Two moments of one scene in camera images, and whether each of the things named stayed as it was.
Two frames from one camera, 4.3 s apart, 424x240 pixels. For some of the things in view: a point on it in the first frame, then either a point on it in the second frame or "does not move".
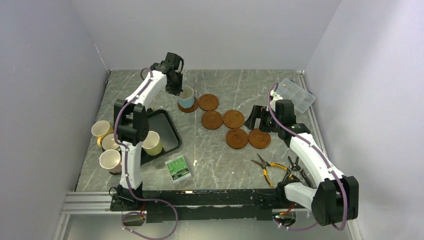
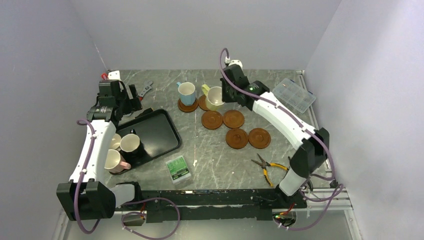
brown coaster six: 237,138 does not move
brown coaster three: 211,120 does not move
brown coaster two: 208,102 does not move
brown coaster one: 190,109 does not move
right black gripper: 259,112 to 225,98
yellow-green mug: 152,145 to 214,97
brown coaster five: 258,139 does not move
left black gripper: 176,91 to 133,104
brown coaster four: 233,118 does not move
